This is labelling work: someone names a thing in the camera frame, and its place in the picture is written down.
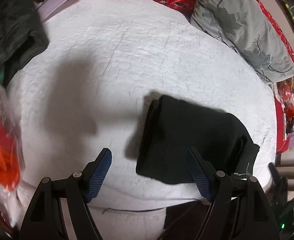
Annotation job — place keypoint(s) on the orange item in plastic bag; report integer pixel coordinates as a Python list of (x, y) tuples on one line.
[(11, 161)]

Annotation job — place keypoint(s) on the black pants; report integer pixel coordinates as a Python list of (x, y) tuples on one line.
[(173, 126)]

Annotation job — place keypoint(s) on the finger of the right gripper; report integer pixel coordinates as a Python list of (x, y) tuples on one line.
[(280, 188)]

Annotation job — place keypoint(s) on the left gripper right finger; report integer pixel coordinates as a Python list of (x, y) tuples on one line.
[(201, 173)]

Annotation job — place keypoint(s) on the red cushion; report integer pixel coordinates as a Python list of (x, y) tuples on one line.
[(282, 141)]

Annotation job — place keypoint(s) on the grey floral pillow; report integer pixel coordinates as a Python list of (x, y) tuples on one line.
[(243, 27)]

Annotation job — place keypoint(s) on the white quilted bedspread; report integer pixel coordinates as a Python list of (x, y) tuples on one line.
[(91, 88)]

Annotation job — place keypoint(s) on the dark green garment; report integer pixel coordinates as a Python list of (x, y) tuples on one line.
[(22, 37)]

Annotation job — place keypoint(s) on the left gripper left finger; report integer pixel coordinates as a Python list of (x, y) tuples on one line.
[(95, 173)]

